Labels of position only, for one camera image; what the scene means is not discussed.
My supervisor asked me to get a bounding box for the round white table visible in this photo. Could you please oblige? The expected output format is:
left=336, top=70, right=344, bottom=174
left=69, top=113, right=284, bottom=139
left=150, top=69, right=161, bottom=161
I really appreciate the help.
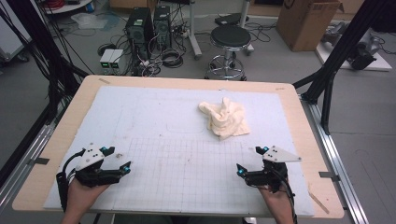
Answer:
left=42, top=0, right=95, bottom=16

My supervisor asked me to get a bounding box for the cream towel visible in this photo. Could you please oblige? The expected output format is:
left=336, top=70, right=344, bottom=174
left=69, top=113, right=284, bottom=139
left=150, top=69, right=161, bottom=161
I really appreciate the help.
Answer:
left=198, top=96, right=252, bottom=141

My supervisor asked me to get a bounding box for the black round stool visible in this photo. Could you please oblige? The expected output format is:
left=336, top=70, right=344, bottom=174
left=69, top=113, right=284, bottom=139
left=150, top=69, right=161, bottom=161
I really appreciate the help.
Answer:
left=204, top=24, right=254, bottom=82

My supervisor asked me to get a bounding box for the white table leg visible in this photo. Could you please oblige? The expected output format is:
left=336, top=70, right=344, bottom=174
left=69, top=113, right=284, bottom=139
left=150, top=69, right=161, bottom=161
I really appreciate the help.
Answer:
left=186, top=0, right=204, bottom=61
left=238, top=0, right=255, bottom=56

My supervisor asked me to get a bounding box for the coiled black cable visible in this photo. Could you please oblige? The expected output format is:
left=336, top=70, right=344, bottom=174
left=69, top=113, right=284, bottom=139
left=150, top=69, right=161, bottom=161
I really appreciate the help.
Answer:
left=160, top=49, right=185, bottom=69

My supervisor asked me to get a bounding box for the white floor board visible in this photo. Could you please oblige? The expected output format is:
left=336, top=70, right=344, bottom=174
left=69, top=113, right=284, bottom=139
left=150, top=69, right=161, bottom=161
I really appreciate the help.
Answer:
left=314, top=31, right=393, bottom=73

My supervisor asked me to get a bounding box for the white cabinet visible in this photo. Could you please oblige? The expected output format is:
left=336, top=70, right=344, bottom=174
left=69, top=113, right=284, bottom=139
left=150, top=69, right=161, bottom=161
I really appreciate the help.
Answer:
left=0, top=0, right=33, bottom=63

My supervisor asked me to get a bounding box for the flat black box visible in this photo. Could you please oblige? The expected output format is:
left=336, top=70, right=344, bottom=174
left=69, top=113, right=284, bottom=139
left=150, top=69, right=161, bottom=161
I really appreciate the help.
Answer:
left=214, top=12, right=250, bottom=27

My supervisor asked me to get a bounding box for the cardboard box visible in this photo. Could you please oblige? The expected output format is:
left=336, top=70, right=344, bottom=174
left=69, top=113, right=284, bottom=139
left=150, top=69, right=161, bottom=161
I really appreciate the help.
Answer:
left=276, top=0, right=344, bottom=52

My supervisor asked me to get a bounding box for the person's right hand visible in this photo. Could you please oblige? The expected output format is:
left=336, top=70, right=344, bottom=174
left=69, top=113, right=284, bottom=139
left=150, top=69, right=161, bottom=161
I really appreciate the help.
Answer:
left=257, top=182, right=294, bottom=217

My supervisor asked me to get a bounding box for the white foam mat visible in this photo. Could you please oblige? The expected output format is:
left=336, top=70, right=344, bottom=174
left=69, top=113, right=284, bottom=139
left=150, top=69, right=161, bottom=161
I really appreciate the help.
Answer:
left=43, top=85, right=316, bottom=218

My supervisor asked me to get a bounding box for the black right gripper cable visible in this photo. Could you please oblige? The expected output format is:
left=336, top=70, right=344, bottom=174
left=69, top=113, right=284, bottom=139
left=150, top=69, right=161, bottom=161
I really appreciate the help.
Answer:
left=274, top=167, right=299, bottom=224

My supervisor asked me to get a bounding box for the thin wooden stick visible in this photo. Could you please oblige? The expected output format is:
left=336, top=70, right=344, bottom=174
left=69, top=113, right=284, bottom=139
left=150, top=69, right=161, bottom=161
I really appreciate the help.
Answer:
left=307, top=189, right=331, bottom=216

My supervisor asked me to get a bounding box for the black metal frame strut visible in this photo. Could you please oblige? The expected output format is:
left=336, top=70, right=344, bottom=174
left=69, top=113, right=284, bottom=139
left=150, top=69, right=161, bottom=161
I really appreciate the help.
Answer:
left=291, top=0, right=388, bottom=135

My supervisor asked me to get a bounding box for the grey machine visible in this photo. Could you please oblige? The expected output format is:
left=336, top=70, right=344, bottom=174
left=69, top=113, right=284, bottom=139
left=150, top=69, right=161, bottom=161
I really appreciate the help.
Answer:
left=321, top=21, right=388, bottom=71

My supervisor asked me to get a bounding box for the grey tape strip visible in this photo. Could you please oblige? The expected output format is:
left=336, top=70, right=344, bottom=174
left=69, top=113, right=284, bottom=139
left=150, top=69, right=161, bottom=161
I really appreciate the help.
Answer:
left=27, top=157, right=51, bottom=166
left=318, top=170, right=341, bottom=183

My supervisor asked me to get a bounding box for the aluminium rail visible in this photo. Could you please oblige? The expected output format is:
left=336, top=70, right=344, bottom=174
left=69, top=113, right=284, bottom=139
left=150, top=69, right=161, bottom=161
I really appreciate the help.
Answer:
left=299, top=93, right=371, bottom=224
left=0, top=123, right=56, bottom=214

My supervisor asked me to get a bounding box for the white power supply unit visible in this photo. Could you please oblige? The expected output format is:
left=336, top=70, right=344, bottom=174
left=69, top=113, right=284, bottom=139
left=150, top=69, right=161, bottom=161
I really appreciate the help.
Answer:
left=108, top=49, right=125, bottom=72
left=99, top=49, right=115, bottom=72

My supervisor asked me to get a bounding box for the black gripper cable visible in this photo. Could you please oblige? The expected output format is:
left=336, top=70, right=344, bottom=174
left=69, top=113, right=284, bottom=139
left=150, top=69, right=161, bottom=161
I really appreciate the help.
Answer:
left=274, top=167, right=299, bottom=224
left=55, top=147, right=87, bottom=213

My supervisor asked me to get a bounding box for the large black computer tower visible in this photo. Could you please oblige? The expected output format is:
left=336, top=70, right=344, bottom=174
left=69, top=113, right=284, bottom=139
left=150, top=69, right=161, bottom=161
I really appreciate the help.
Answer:
left=124, top=7, right=155, bottom=61

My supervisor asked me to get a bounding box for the clear plastic bag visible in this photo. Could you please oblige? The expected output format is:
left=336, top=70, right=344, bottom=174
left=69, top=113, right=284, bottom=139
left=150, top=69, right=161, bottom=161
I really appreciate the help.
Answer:
left=70, top=11, right=109, bottom=31

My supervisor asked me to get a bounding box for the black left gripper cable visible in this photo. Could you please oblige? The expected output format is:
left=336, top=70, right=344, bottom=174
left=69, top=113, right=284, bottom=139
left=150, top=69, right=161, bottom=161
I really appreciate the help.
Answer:
left=55, top=147, right=87, bottom=213

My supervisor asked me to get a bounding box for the person's left hand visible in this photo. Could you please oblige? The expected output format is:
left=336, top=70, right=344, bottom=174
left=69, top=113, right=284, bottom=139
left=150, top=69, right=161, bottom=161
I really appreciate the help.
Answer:
left=65, top=178, right=110, bottom=217

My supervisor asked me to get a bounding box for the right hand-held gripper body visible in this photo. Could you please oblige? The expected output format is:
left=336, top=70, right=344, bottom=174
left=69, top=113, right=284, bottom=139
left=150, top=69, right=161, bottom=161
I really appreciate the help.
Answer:
left=243, top=145, right=303, bottom=194

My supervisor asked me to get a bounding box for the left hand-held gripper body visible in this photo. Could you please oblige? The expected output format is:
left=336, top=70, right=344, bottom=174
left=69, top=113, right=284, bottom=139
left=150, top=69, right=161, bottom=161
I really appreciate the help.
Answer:
left=74, top=143, right=124, bottom=189

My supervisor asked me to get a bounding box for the slim black computer tower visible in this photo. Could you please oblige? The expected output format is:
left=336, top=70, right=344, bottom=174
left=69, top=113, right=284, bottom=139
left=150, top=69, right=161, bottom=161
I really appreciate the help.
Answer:
left=152, top=5, right=173, bottom=51

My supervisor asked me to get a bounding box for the black metal frame with cables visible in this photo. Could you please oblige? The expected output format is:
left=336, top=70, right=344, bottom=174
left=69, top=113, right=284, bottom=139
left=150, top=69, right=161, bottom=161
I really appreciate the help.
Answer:
left=0, top=0, right=90, bottom=126

